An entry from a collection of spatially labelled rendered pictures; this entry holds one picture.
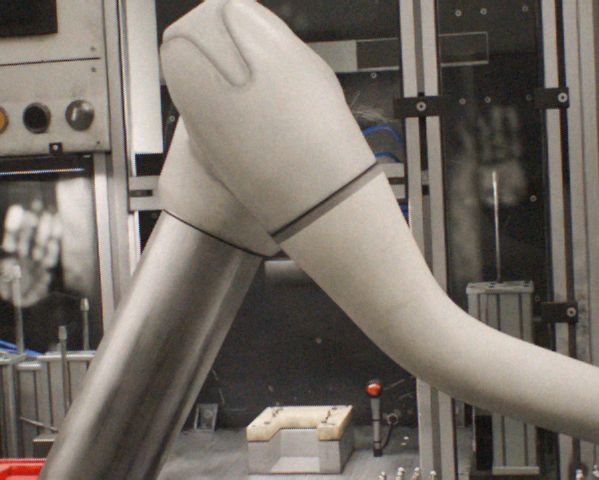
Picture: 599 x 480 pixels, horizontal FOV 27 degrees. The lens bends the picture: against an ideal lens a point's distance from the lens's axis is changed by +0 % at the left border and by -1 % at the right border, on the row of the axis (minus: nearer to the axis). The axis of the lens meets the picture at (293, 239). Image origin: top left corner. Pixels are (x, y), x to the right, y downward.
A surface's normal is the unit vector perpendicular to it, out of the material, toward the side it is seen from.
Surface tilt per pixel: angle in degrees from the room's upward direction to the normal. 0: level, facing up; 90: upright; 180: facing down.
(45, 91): 90
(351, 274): 109
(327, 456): 90
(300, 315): 90
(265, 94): 80
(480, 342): 61
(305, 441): 90
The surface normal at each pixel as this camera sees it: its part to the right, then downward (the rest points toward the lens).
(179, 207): -0.69, 0.27
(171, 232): -0.58, -0.23
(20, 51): -0.18, 0.06
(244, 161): -0.49, 0.35
